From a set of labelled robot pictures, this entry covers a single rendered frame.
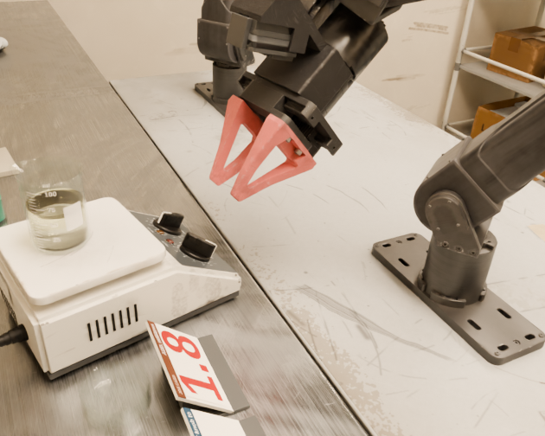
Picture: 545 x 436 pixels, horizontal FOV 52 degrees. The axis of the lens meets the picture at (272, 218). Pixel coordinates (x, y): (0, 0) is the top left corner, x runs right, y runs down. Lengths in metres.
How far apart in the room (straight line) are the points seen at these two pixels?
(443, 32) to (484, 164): 2.22
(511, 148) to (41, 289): 0.40
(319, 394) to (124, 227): 0.23
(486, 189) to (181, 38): 1.67
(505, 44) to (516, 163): 2.18
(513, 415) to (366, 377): 0.12
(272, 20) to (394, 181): 0.43
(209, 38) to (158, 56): 1.09
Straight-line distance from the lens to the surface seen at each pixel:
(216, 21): 0.99
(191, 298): 0.54
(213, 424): 0.45
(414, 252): 0.67
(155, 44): 2.07
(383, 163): 0.88
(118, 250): 0.51
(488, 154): 0.53
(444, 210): 0.53
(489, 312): 0.61
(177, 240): 0.59
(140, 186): 0.79
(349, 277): 0.63
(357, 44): 0.53
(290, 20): 0.47
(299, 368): 0.52
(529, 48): 2.64
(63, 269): 0.50
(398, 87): 2.66
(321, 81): 0.50
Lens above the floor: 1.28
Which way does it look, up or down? 32 degrees down
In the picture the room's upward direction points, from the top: 3 degrees clockwise
